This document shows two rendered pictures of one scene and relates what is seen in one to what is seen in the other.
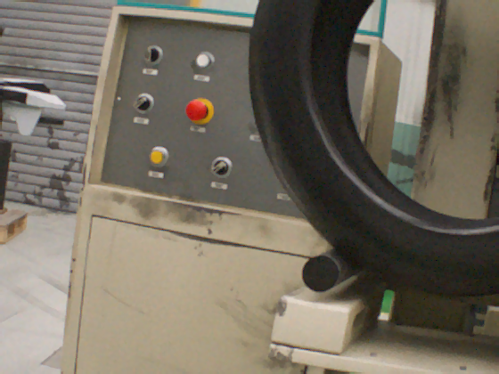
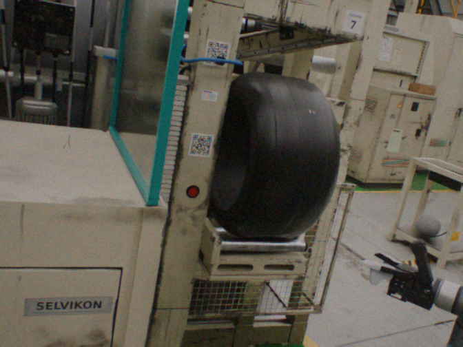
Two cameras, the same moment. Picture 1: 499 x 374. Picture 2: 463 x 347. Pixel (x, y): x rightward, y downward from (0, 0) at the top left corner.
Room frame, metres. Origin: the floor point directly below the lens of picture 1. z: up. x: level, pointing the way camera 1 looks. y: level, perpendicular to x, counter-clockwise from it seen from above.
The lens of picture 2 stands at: (2.52, 1.08, 1.59)
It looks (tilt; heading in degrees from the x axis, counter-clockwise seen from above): 16 degrees down; 233
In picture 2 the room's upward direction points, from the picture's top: 11 degrees clockwise
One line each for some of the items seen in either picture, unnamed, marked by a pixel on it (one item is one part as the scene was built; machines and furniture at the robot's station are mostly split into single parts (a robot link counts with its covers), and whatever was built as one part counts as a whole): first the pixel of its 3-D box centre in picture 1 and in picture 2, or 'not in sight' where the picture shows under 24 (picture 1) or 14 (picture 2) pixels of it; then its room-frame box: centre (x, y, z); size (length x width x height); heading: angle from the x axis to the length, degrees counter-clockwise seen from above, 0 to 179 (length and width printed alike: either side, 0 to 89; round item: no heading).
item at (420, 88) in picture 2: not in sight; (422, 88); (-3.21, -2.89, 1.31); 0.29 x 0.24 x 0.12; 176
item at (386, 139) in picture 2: not in sight; (385, 136); (-2.94, -3.02, 0.62); 0.91 x 0.58 x 1.25; 176
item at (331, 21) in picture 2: not in sight; (286, 7); (1.19, -0.53, 1.71); 0.61 x 0.25 x 0.15; 166
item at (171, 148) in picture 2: not in sight; (171, 148); (1.73, -0.31, 1.19); 0.05 x 0.04 x 0.48; 76
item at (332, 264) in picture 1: (344, 262); (261, 244); (1.41, -0.14, 0.90); 0.35 x 0.05 x 0.05; 166
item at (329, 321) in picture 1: (335, 308); (255, 261); (1.42, -0.14, 0.84); 0.36 x 0.09 x 0.06; 166
